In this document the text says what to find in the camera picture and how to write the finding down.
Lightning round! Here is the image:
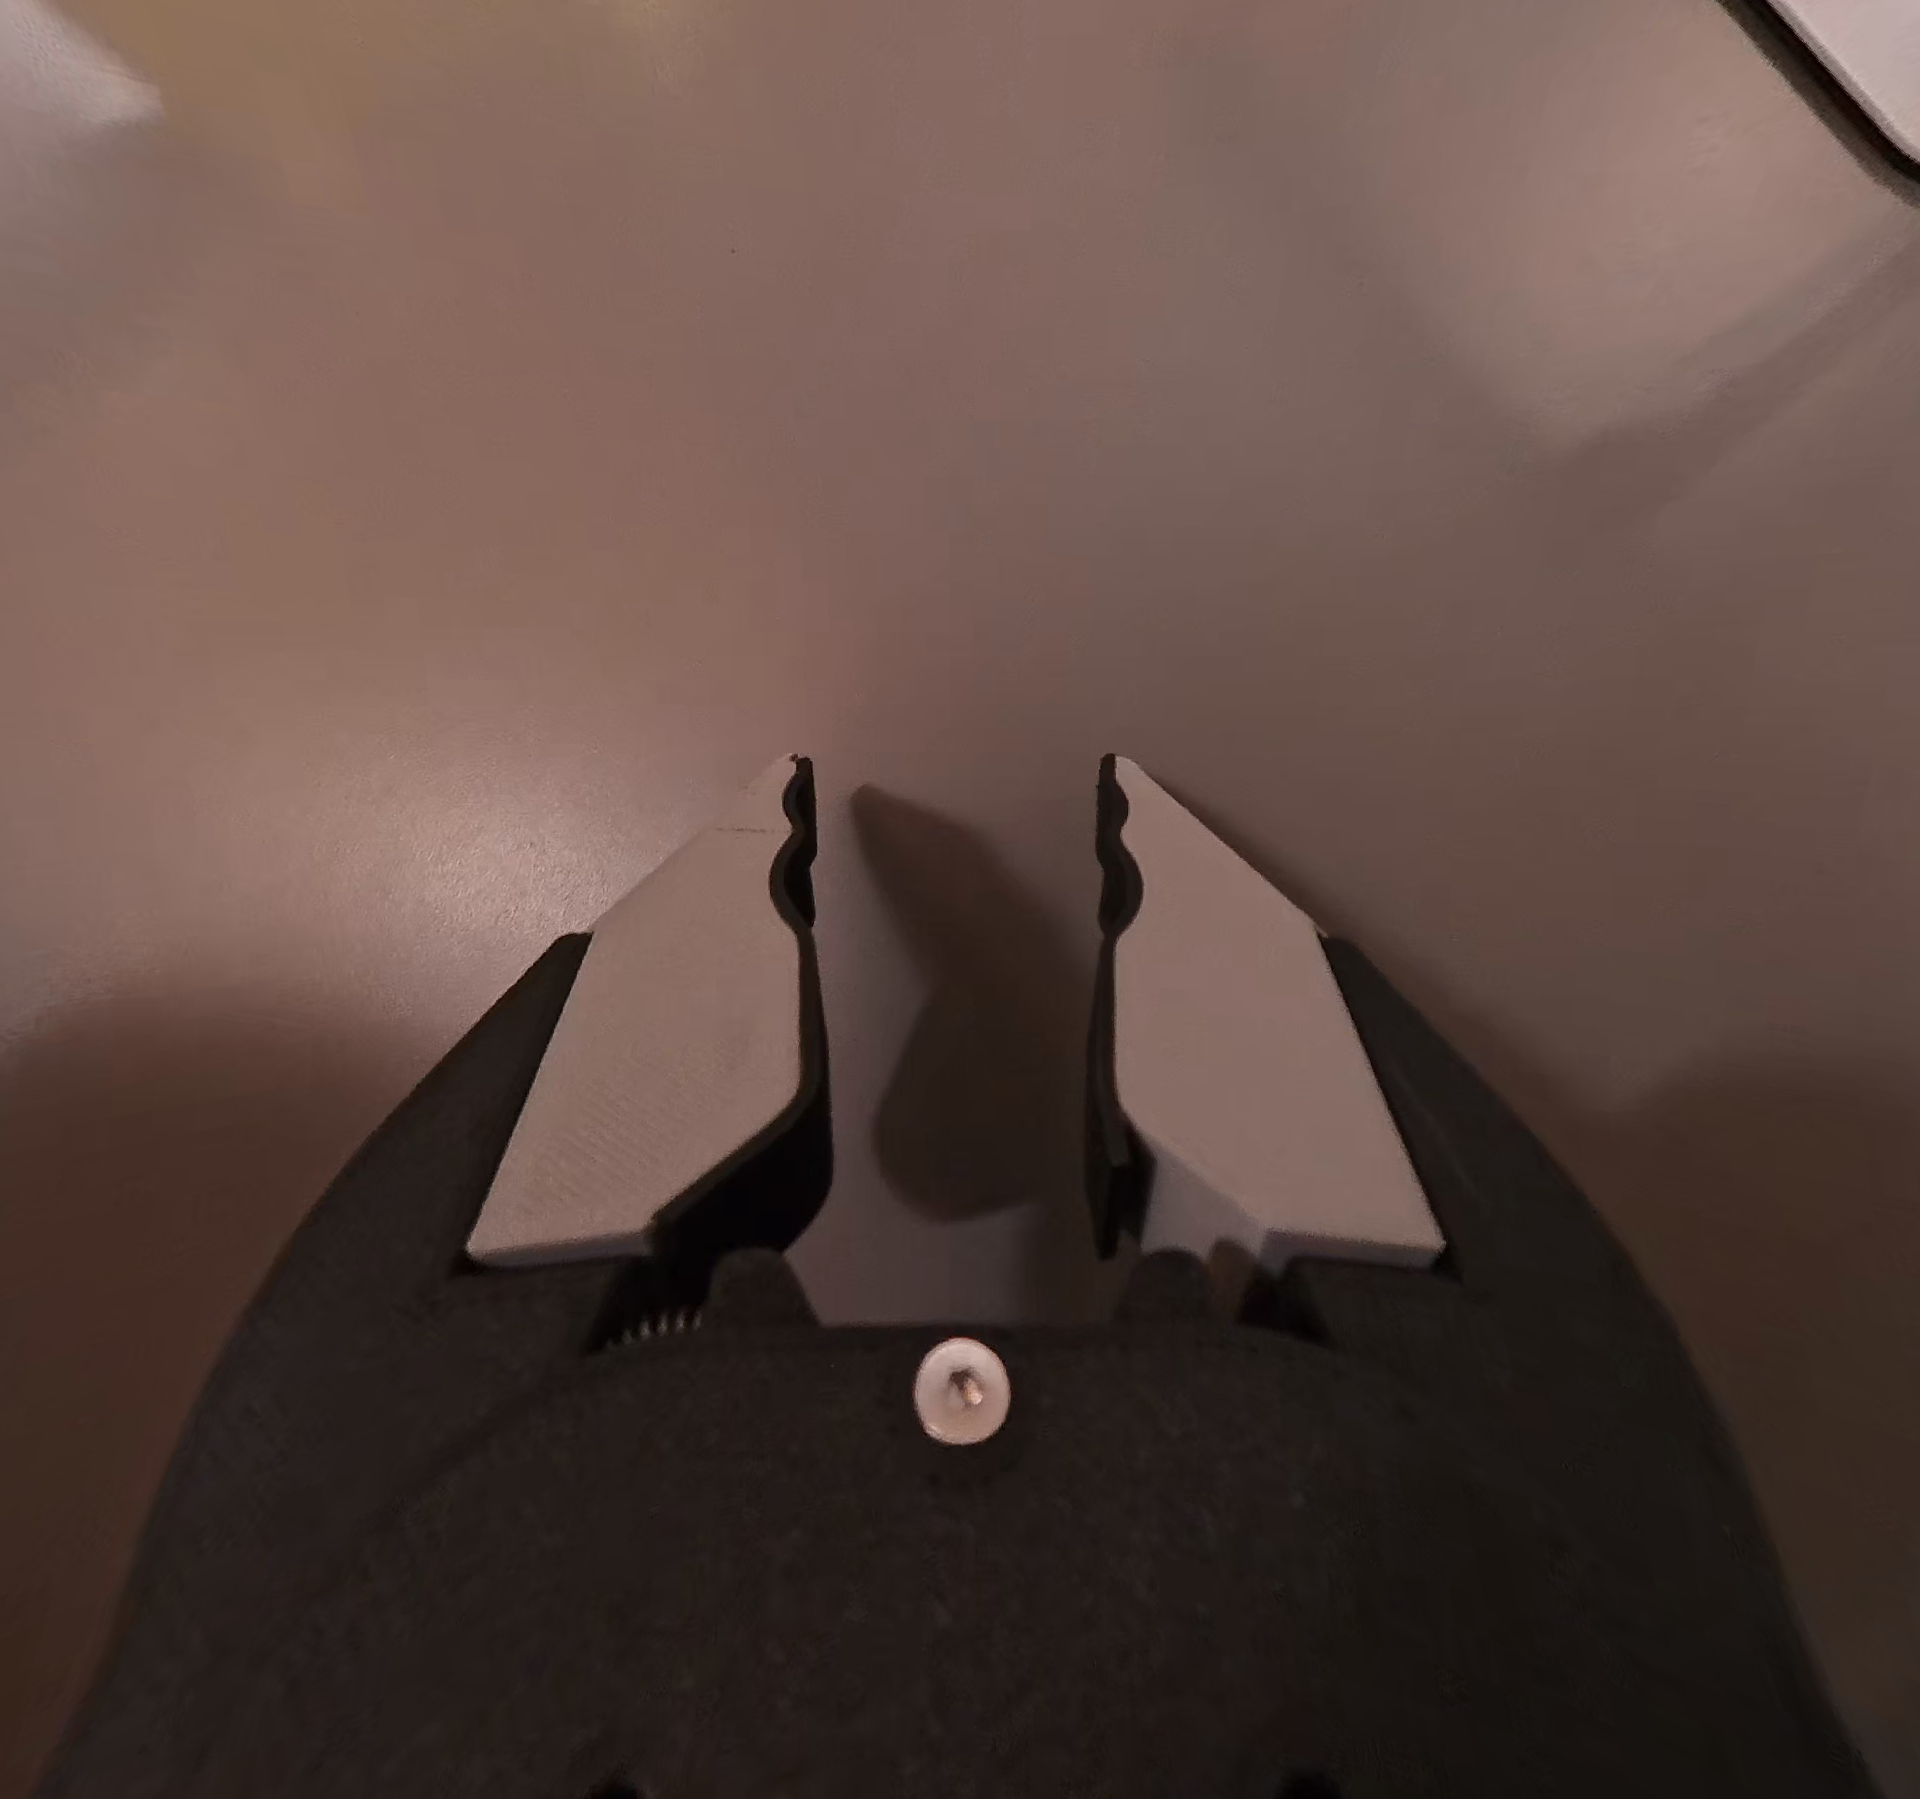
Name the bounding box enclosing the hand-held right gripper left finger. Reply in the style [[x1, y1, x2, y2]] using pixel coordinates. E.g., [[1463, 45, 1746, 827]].
[[466, 751, 836, 1267]]

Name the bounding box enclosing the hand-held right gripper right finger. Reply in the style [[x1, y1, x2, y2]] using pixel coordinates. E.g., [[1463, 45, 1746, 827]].
[[1082, 751, 1449, 1275]]

